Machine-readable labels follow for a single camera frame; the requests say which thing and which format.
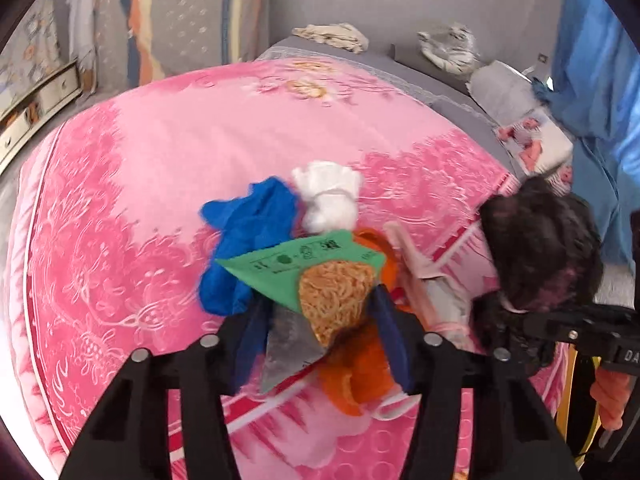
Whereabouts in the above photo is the white tissue bundle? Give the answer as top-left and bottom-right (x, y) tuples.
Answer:
(292, 160), (361, 234)

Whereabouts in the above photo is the person's right hand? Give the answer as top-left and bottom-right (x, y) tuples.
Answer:
(590, 367), (632, 431)

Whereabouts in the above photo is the striped plush cat toy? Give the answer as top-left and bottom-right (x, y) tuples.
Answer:
(418, 23), (482, 77)

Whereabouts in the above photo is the grey pillow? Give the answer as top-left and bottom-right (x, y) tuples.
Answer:
(390, 44), (470, 96)

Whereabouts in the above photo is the striped upright mattress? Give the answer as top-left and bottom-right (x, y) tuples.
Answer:
(94, 0), (269, 91)

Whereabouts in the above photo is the yellow black polishing disc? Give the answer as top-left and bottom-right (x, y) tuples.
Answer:
(555, 346), (601, 466)

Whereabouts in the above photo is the blue crumpled cloth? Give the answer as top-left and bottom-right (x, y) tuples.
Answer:
(198, 177), (297, 316)

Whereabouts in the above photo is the white drawer cabinet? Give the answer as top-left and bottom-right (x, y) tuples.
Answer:
(0, 60), (82, 174)

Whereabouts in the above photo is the orange instant noodle wrapper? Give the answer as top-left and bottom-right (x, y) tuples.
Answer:
(384, 222), (476, 352)

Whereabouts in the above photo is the light grey cushion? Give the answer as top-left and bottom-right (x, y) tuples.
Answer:
(466, 61), (539, 126)

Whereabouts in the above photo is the green noodle packet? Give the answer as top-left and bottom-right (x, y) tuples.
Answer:
(220, 230), (397, 393)

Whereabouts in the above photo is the baby doll in package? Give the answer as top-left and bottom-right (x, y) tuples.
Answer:
(495, 108), (573, 195)

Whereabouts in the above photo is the beige crumpled cloth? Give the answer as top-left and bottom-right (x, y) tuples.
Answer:
(291, 23), (369, 54)

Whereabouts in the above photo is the pink floral bed sheet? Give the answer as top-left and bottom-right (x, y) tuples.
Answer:
(3, 56), (516, 471)

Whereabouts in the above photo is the cartoon patterned cloth cover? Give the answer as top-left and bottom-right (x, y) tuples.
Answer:
(0, 0), (63, 114)

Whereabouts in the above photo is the black plastic trash bag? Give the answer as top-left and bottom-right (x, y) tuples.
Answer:
(470, 177), (603, 376)

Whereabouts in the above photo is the blue curtain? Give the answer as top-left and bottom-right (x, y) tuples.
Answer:
(533, 0), (639, 269)

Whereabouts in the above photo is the white hanging garment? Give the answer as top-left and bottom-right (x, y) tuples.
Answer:
(66, 0), (98, 72)

